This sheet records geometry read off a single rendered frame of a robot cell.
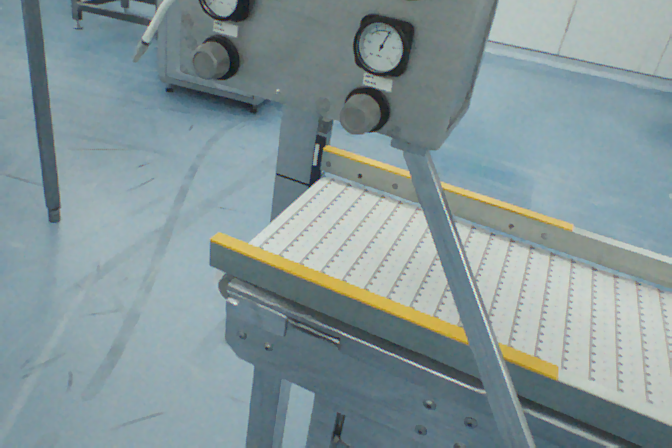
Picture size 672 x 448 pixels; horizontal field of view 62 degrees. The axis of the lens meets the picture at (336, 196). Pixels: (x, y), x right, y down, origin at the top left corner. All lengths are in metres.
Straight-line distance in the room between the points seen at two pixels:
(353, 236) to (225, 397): 0.96
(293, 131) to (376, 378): 0.39
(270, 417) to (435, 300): 0.64
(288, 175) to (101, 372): 0.95
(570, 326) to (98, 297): 1.47
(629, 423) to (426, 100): 0.31
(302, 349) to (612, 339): 0.32
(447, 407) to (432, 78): 0.32
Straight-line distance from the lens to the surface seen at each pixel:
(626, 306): 0.72
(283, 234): 0.65
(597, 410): 0.53
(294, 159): 0.83
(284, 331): 0.58
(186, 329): 1.73
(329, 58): 0.40
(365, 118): 0.38
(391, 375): 0.57
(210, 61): 0.43
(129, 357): 1.66
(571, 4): 5.63
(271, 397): 1.14
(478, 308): 0.43
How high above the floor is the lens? 1.19
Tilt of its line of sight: 29 degrees down
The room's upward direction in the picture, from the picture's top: 10 degrees clockwise
